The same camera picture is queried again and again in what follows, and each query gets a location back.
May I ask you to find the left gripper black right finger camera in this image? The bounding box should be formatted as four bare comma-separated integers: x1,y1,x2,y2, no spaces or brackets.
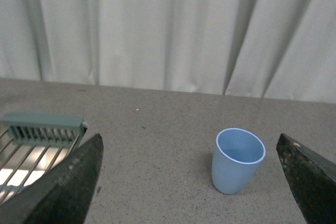
276,133,335,223

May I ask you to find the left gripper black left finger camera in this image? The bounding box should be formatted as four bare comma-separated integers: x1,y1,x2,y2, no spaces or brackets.
1,134,103,223

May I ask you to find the teal slotted plastic holder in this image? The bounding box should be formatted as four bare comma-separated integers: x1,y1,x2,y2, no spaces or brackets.
1,112,85,148

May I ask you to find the light blue plastic cup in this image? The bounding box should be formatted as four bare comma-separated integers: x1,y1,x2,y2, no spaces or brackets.
211,128,266,195

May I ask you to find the white pleated curtain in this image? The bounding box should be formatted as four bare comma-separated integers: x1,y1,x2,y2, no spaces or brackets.
1,0,335,102

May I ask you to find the metal wire dish rack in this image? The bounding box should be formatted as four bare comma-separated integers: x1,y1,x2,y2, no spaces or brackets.
1,128,81,204

